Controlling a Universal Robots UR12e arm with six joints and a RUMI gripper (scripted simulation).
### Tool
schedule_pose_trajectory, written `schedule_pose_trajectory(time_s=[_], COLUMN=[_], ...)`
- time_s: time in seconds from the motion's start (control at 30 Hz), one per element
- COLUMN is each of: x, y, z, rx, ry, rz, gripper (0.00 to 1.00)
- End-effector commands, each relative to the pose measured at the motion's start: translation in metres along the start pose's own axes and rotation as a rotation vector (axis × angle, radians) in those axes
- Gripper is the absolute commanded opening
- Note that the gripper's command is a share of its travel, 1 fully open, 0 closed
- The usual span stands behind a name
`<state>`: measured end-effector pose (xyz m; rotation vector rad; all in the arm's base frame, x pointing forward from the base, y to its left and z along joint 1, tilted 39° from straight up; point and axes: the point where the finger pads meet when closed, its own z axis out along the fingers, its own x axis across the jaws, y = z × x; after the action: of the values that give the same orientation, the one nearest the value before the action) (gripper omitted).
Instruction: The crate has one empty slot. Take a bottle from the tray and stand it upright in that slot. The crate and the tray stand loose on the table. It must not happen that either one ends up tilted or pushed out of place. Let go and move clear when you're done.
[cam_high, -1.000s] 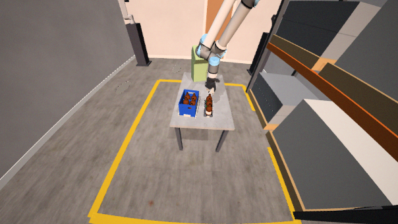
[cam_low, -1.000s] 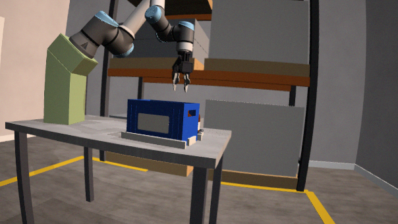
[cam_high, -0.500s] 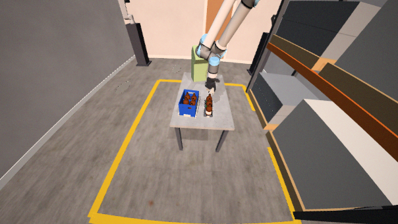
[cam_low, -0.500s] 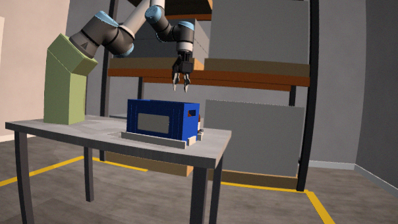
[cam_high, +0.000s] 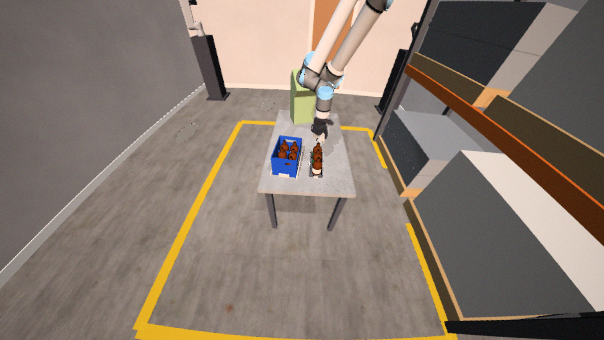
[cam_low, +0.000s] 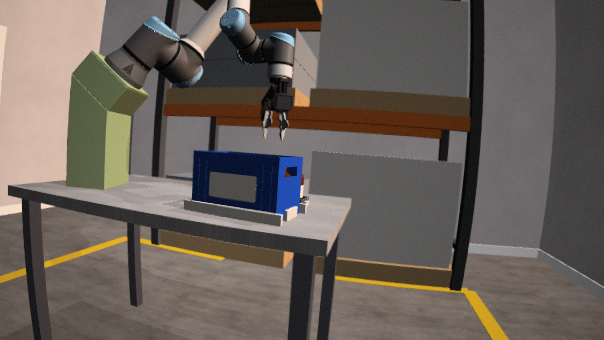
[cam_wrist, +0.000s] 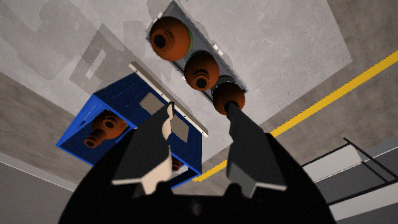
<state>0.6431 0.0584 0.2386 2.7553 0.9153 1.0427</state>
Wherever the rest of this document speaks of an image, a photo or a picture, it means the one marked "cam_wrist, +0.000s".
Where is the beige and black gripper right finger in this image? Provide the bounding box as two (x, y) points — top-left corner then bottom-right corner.
(226, 103), (337, 224)

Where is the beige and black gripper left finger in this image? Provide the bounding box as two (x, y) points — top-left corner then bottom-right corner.
(58, 101), (174, 224)

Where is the grey rectangular tray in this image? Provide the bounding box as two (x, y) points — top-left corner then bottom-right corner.
(160, 1), (248, 105)

